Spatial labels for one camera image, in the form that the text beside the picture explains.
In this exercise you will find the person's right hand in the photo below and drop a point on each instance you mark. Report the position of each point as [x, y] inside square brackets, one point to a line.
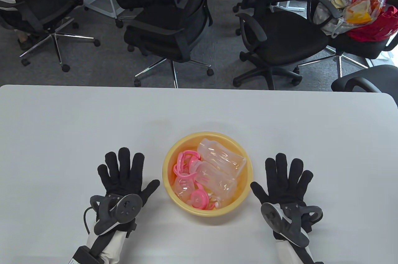
[286, 186]

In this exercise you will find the person's right forearm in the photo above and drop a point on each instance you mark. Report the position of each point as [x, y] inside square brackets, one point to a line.
[293, 253]

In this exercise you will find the clear orange plastic bag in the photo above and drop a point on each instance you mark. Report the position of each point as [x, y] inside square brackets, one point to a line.
[360, 12]

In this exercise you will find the beige fabric bag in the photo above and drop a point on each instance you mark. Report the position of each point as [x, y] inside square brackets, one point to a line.
[329, 26]

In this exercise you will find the clear plastic baby bottle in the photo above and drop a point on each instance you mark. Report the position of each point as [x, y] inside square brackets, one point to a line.
[214, 180]
[220, 155]

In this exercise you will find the white and black controller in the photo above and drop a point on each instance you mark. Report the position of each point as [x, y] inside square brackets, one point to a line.
[126, 208]
[273, 216]

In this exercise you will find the person's left hand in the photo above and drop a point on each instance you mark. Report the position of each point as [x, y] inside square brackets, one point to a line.
[124, 177]

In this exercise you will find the black forearm battery box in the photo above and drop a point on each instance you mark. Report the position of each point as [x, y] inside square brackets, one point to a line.
[84, 254]

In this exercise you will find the person's left forearm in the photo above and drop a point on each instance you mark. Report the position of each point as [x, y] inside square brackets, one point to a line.
[112, 243]

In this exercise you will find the yellow plastic basin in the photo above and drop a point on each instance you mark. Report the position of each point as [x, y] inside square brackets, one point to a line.
[174, 152]

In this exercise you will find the red bag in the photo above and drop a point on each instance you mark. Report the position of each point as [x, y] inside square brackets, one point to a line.
[376, 32]

